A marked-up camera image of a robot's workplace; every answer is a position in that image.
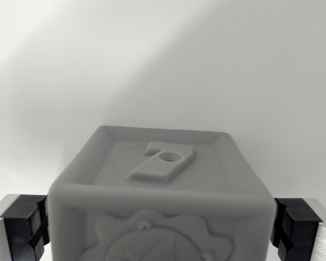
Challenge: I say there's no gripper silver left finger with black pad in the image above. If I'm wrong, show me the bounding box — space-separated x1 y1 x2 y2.
0 193 51 261

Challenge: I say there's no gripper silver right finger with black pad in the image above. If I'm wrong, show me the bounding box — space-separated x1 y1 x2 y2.
270 197 326 261

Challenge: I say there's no grey embossed number cube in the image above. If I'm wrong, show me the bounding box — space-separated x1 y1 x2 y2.
47 125 277 261

